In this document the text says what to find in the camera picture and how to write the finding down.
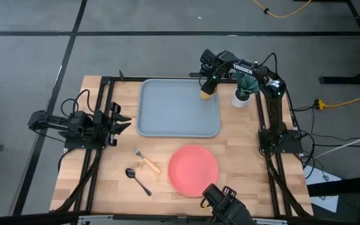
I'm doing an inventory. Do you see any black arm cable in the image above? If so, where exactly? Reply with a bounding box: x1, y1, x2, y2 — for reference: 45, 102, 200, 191
257, 52, 278, 76
60, 89, 93, 119

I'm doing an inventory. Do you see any white floor cable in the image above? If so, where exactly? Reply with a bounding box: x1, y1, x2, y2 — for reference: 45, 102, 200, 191
312, 128, 360, 160

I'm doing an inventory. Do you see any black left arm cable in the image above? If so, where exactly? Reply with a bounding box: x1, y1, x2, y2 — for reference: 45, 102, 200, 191
60, 89, 93, 119

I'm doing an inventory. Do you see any pink round plate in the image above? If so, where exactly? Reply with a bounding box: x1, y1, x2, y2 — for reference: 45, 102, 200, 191
167, 144, 220, 198

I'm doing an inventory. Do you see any yellow plastic cup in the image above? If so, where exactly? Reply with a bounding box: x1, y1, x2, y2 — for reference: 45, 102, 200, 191
199, 87, 218, 101

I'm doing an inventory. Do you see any dark metal spoon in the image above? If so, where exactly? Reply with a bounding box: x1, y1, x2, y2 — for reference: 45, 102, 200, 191
125, 167, 153, 197

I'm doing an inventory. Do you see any yellow extension cable with plug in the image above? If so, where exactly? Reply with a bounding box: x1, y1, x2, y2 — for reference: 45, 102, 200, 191
314, 91, 360, 111

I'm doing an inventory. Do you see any fork with wooden handle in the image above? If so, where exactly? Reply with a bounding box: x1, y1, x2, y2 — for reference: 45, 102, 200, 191
132, 146, 163, 175

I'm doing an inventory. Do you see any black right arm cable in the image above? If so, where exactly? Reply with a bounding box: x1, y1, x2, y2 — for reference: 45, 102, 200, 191
257, 52, 278, 76

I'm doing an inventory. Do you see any black aluminium table frame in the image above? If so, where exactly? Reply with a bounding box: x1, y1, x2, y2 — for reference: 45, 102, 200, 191
50, 70, 314, 225

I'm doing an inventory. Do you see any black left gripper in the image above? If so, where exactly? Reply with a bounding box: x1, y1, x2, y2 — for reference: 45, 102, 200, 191
92, 101, 133, 148

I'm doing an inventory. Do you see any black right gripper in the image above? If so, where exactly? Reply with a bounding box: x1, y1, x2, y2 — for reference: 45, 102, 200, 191
199, 48, 231, 96

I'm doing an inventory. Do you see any snake plant in white pot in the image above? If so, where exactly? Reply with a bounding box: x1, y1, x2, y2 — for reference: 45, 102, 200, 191
231, 70, 260, 109

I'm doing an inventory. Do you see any yellow floor cable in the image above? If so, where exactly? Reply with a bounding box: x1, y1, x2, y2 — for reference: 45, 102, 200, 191
251, 0, 312, 19

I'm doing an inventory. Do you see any black floor bar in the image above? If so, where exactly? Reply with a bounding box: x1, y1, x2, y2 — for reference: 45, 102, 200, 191
306, 179, 360, 198

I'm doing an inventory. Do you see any white paper sheet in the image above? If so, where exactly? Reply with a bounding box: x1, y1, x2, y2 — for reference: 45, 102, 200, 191
303, 165, 343, 213

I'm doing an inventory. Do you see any black floor cable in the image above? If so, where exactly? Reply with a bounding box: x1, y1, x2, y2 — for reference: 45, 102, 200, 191
292, 105, 360, 141

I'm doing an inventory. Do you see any grey plastic tray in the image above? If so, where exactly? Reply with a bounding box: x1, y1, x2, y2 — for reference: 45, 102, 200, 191
136, 77, 221, 138

